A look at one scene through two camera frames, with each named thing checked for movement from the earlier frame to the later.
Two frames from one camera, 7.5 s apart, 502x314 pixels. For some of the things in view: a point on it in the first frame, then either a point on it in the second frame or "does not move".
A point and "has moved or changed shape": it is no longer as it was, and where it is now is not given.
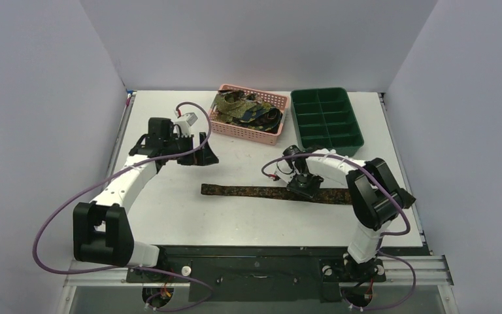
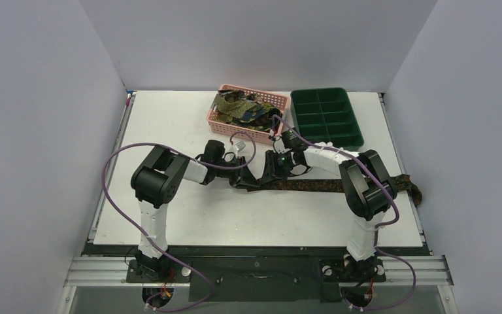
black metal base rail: [268, 273] does not move
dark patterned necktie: [336, 196] has moved or changed shape
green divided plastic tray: [324, 118] does not move
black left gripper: [204, 156] -> [243, 178]
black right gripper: [302, 182] -> [274, 166]
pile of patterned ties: [239, 107] does not move
